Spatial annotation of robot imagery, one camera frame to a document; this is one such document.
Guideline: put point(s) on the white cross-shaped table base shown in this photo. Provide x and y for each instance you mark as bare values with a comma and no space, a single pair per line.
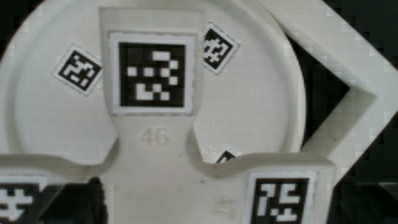
167,189

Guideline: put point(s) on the white round table top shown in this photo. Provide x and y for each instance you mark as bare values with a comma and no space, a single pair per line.
137,67

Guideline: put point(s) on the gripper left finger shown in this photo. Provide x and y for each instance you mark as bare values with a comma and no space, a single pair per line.
77,206

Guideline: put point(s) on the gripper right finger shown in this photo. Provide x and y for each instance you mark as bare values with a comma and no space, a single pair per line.
365,203

